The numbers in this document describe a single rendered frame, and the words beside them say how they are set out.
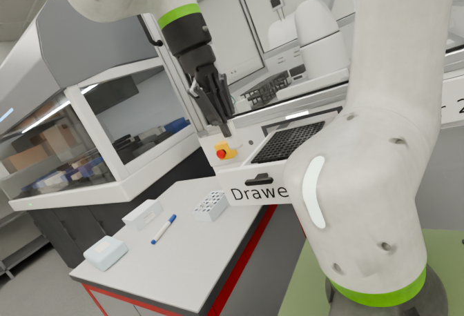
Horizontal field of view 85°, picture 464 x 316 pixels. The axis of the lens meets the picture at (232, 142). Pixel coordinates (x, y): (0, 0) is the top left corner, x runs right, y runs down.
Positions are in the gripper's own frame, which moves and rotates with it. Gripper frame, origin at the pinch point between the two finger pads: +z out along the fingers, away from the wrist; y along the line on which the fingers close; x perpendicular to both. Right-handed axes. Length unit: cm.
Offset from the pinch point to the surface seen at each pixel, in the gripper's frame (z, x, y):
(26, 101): -38, -112, -10
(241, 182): 13.5, -3.9, -1.0
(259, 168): 10.3, 3.1, -1.0
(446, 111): 18, 42, -33
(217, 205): 23.8, -20.6, -5.7
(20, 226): 65, -416, -33
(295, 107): 6.5, 3.8, -35.1
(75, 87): -32, -77, -15
